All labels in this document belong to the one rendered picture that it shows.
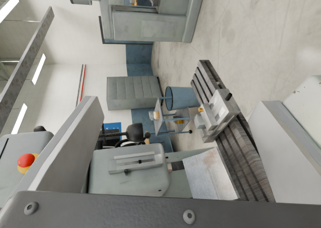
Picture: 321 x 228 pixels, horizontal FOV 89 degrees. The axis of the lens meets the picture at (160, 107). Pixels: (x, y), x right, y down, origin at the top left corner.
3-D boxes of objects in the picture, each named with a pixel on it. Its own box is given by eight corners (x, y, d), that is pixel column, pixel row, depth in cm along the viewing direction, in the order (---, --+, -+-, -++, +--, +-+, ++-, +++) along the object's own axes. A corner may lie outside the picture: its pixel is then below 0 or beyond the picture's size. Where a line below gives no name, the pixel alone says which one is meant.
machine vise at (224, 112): (228, 88, 88) (209, 89, 85) (241, 111, 79) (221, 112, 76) (205, 122, 115) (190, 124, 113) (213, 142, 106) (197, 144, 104)
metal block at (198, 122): (205, 115, 97) (196, 115, 96) (208, 124, 94) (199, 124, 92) (202, 120, 101) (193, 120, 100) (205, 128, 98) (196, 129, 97)
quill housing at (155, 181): (163, 139, 76) (89, 147, 69) (173, 186, 64) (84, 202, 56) (157, 156, 91) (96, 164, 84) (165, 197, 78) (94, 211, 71)
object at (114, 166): (161, 153, 67) (108, 160, 63) (163, 163, 65) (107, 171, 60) (159, 157, 70) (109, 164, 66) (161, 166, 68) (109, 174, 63)
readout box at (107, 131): (119, 126, 110) (85, 129, 106) (119, 138, 105) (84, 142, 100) (120, 140, 126) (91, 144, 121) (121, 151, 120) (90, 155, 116)
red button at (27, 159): (34, 151, 48) (18, 153, 47) (30, 164, 45) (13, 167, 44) (39, 156, 50) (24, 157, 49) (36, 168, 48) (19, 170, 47)
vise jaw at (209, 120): (208, 103, 95) (201, 103, 94) (218, 124, 87) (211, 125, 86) (204, 109, 100) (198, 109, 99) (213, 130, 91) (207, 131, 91)
